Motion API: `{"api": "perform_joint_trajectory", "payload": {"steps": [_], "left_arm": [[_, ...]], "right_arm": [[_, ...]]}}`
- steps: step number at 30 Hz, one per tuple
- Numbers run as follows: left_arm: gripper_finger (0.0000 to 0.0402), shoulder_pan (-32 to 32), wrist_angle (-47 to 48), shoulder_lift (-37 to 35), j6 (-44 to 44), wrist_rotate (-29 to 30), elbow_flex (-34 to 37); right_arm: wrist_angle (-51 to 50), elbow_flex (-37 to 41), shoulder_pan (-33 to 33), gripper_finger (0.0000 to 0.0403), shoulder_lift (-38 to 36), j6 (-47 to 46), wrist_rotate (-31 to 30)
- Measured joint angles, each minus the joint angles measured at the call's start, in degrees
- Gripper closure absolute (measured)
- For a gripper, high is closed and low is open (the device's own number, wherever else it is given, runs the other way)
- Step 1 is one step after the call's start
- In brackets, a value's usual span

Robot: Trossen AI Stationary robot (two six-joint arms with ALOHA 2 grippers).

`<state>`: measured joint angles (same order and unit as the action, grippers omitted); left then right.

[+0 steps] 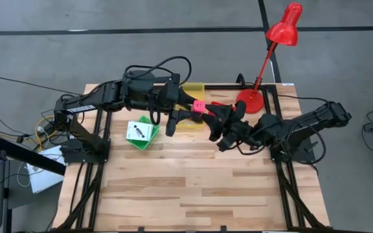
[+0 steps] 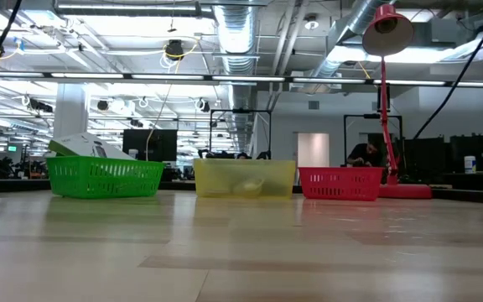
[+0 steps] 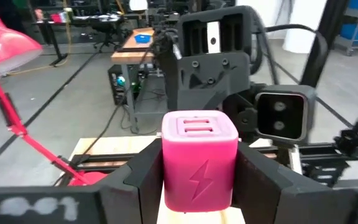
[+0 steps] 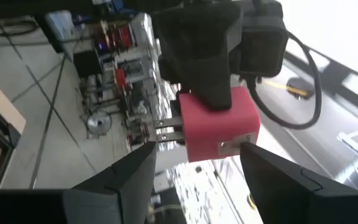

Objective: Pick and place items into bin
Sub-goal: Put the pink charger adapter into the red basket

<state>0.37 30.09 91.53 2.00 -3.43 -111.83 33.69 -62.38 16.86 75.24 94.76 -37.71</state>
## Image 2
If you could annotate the green white Acer box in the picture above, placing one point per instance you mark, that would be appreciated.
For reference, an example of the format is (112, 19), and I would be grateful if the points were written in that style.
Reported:
(86, 147)

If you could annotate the black equipment case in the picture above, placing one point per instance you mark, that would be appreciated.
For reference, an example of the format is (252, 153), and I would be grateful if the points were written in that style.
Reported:
(476, 153)
(426, 153)

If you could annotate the yellow translucent plastic bin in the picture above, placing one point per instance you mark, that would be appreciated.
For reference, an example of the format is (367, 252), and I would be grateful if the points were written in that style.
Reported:
(216, 178)

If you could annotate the red plastic basket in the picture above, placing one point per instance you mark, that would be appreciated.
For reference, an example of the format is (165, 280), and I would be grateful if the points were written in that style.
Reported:
(342, 184)

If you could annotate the black background rig frame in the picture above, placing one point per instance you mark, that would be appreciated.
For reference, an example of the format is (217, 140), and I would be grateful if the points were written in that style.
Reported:
(241, 110)

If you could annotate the green plastic basket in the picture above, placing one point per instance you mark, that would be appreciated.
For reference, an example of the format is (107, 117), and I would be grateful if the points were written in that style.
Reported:
(107, 178)

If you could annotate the person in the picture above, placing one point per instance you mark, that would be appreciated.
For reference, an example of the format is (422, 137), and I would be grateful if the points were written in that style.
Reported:
(363, 155)

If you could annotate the red desk lamp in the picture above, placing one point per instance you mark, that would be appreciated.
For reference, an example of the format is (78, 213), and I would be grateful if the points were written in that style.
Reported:
(386, 31)

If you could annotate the black overhead frame bar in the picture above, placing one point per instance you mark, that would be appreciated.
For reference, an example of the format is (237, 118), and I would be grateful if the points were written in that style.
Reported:
(183, 78)

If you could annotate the white wipes canister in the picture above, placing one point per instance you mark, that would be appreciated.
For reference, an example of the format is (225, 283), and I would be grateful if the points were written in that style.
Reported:
(470, 164)

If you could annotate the black ceiling camera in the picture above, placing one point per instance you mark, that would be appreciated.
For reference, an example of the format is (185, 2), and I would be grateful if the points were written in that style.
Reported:
(174, 49)

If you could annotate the black monitor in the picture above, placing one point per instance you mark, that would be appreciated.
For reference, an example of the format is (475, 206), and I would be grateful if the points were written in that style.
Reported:
(149, 144)

